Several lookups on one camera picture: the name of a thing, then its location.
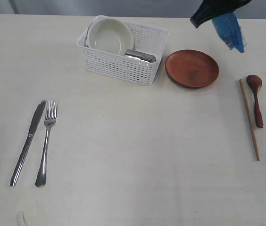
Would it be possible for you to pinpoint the blue chips bag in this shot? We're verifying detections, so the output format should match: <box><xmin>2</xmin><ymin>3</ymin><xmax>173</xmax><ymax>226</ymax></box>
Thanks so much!
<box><xmin>212</xmin><ymin>12</ymin><xmax>245</xmax><ymax>53</ymax></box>

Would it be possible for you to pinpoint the brown round plate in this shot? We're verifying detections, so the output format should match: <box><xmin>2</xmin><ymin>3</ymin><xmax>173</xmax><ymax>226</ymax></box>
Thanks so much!
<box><xmin>165</xmin><ymin>49</ymin><xmax>219</xmax><ymax>89</ymax></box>

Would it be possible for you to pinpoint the wooden chopstick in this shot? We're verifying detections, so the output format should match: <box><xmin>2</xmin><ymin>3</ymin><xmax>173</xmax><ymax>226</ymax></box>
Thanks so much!
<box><xmin>239</xmin><ymin>79</ymin><xmax>260</xmax><ymax>161</ymax></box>

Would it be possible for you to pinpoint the dark red wooden spoon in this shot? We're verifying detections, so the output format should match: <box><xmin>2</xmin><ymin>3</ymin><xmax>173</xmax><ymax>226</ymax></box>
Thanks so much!
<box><xmin>246</xmin><ymin>75</ymin><xmax>264</xmax><ymax>128</ymax></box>

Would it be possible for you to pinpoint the grey ceramic bowl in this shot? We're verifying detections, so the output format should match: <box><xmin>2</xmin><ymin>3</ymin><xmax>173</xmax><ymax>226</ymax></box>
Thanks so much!
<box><xmin>84</xmin><ymin>17</ymin><xmax>134</xmax><ymax>56</ymax></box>

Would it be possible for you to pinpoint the silver fork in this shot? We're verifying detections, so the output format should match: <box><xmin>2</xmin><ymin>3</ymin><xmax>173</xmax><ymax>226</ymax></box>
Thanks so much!
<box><xmin>35</xmin><ymin>100</ymin><xmax>57</xmax><ymax>187</ymax></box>

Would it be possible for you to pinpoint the silver table knife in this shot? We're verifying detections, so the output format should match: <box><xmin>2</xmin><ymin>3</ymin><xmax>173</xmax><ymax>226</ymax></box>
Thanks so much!
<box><xmin>9</xmin><ymin>100</ymin><xmax>46</xmax><ymax>186</ymax></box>

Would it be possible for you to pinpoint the white perforated plastic basket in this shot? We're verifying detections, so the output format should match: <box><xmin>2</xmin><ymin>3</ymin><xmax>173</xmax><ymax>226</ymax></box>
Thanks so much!
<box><xmin>76</xmin><ymin>15</ymin><xmax>169</xmax><ymax>85</ymax></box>

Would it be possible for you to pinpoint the metal cup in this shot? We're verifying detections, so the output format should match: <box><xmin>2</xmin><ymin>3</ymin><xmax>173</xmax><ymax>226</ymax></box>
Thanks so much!
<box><xmin>124</xmin><ymin>49</ymin><xmax>156</xmax><ymax>63</ymax></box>

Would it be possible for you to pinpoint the tape piece on table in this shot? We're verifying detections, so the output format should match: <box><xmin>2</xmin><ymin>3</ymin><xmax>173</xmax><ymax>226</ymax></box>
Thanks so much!
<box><xmin>16</xmin><ymin>211</ymin><xmax>27</xmax><ymax>226</ymax></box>

